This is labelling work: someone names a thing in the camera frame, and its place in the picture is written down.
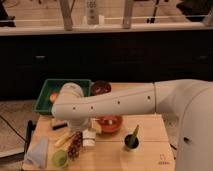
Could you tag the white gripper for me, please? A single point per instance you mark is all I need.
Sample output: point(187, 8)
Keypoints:
point(89, 135)

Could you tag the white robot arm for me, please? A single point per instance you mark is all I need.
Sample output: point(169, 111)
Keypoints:
point(190, 100)

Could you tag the green plastic cup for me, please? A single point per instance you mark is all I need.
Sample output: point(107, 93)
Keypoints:
point(60, 158)

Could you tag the dark glass cup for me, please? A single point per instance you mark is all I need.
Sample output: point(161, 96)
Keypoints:
point(131, 142)

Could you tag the green utensil in cup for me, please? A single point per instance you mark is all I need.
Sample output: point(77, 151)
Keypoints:
point(134, 135)

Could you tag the brown grape bunch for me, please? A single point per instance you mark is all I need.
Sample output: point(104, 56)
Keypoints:
point(75, 145)

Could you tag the orange bowl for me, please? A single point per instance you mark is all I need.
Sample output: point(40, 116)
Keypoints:
point(110, 124)

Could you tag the yellow corn cob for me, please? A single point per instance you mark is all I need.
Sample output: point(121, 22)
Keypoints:
point(63, 139)

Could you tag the wooden block eraser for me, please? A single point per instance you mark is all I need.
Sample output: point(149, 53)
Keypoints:
point(58, 124)

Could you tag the dark brown bowl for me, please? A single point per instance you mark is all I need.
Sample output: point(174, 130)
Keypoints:
point(100, 87)

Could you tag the light blue cloth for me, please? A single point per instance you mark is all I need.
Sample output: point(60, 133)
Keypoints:
point(37, 156)

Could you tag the orange fruit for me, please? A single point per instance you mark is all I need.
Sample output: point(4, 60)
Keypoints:
point(53, 97)

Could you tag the green plastic tray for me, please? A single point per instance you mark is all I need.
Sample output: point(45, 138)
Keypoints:
point(43, 104)

